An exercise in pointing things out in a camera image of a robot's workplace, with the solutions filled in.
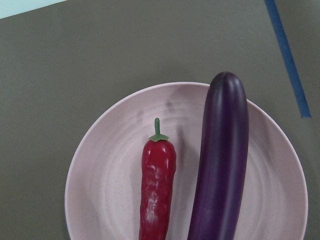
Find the red chili pepper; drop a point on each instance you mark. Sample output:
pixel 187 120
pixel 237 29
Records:
pixel 158 165

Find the purple eggplant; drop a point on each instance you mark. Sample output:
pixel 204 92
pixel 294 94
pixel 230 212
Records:
pixel 223 160

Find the pink plastic plate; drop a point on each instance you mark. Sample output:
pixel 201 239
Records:
pixel 103 187

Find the brown paper table cover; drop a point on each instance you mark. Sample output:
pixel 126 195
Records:
pixel 63 65

